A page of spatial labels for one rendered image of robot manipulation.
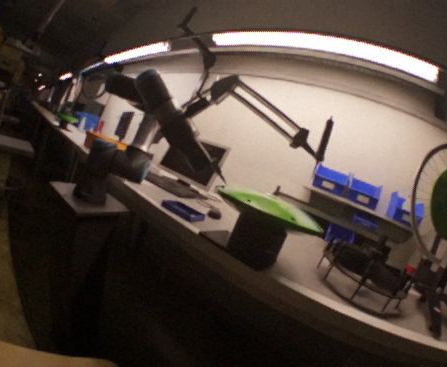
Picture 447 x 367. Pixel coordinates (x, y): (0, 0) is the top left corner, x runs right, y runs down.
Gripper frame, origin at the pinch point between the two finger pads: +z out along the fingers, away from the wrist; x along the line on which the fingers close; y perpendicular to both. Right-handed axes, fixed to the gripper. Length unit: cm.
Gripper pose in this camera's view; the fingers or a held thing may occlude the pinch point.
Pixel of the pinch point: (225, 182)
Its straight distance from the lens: 50.2
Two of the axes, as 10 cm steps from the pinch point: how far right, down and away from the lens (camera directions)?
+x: 2.5, 1.5, -9.6
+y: -8.2, 5.6, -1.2
